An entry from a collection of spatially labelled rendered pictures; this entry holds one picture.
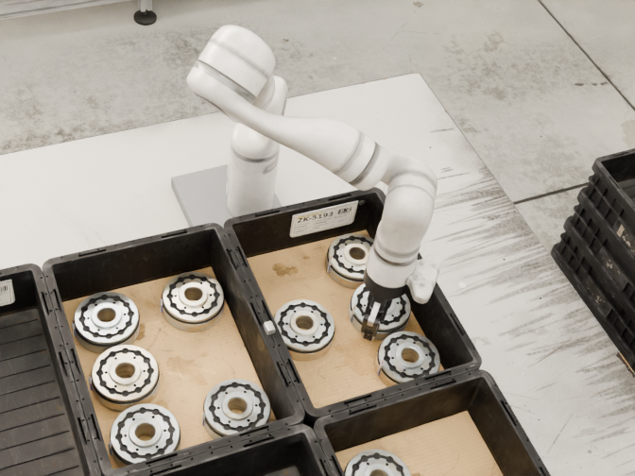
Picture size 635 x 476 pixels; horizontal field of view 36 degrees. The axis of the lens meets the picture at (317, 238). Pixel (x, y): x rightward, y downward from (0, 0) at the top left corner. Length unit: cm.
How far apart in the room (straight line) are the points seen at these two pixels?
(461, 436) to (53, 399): 64
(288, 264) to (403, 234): 37
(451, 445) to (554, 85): 221
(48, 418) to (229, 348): 30
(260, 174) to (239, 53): 57
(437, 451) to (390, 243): 35
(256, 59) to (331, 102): 96
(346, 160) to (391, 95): 95
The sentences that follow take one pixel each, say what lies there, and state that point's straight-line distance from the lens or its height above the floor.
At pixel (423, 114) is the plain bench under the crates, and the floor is 70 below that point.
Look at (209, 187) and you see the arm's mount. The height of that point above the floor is 73.
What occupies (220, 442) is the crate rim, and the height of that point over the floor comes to 93.
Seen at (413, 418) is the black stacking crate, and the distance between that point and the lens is 155.
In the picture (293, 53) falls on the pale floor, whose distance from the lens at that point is 346.
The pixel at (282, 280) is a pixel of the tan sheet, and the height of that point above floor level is 83.
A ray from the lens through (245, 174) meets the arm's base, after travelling 181.
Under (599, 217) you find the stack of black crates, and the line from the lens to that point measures 248.
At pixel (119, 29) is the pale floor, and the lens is 350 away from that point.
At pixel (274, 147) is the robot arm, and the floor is 93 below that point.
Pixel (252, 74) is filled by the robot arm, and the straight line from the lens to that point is 128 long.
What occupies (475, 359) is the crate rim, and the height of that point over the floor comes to 93.
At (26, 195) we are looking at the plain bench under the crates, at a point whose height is 70.
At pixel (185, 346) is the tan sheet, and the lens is 161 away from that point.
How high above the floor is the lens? 217
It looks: 49 degrees down
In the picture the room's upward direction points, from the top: 11 degrees clockwise
